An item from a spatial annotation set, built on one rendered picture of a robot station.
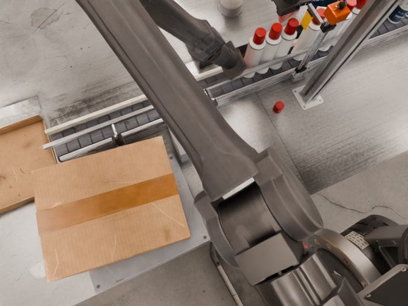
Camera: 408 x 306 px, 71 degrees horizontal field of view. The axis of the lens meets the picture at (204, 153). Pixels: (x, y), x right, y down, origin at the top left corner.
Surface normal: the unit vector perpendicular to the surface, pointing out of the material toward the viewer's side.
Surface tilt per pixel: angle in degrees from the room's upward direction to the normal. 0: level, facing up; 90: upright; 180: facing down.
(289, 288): 25
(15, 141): 0
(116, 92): 0
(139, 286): 0
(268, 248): 32
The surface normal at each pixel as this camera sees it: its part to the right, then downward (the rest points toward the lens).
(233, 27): 0.04, -0.29
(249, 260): -0.42, 0.00
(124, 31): -0.29, 0.21
